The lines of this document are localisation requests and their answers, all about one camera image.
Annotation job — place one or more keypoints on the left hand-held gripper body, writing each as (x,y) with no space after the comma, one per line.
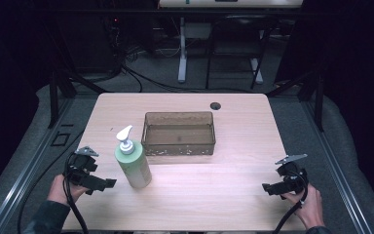
(79,167)

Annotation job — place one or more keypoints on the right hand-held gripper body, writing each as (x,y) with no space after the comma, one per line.
(290,177)

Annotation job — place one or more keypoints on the person's left hand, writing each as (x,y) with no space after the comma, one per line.
(61,191)

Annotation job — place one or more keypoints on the person's right hand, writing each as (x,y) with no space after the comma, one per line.
(310,208)

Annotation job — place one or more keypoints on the green pump soap bottle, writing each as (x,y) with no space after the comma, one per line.
(134,165)

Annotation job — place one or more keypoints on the black metal stand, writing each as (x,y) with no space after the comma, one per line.
(318,97)
(54,97)

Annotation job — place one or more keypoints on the clear brown plastic box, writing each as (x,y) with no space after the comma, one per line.
(178,143)

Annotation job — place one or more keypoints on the black chair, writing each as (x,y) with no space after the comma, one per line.
(237,35)

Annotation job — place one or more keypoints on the white desk with legs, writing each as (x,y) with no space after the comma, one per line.
(182,48)

